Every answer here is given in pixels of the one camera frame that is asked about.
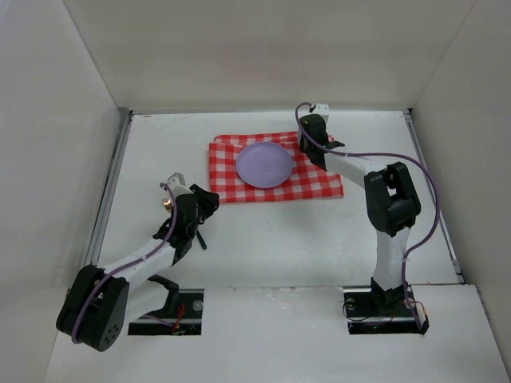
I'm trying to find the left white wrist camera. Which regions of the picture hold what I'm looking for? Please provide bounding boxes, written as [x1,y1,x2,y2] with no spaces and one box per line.
[167,172,191,198]

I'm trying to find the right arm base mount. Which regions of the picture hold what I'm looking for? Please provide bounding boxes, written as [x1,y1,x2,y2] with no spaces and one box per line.
[342,282,430,335]

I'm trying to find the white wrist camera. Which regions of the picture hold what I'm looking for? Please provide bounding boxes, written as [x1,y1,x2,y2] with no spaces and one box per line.
[309,103,330,122]
[167,172,191,198]

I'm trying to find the purple plastic plate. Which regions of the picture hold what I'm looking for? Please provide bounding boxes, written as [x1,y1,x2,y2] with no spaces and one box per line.
[236,142,294,189]

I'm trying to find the red white checkered cloth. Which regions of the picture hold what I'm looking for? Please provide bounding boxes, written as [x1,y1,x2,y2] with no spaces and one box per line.
[208,131,344,203]

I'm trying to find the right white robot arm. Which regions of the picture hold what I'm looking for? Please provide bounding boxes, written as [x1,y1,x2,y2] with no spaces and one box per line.
[297,114,421,291]

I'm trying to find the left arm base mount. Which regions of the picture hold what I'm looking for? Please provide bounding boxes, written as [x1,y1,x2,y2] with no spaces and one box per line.
[125,275,204,336]

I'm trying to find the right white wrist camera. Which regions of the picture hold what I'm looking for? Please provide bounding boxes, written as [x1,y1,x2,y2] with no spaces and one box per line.
[309,103,330,122]

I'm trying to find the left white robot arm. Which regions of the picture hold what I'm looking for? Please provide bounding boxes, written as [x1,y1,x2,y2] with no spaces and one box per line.
[56,182,220,352]

